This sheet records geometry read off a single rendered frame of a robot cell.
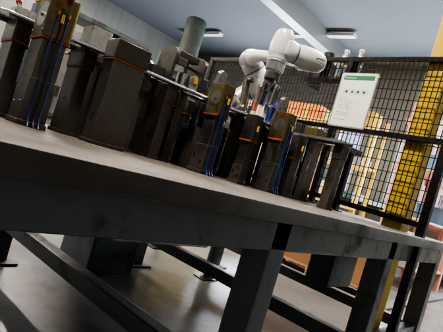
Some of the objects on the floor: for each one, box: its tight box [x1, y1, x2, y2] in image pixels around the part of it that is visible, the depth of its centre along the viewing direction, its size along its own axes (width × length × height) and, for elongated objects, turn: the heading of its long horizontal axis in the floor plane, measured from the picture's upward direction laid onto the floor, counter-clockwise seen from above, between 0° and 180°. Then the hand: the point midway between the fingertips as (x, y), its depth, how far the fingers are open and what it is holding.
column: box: [60, 235, 140, 276], centre depth 241 cm, size 31×31×66 cm
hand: (261, 112), depth 201 cm, fingers open, 3 cm apart
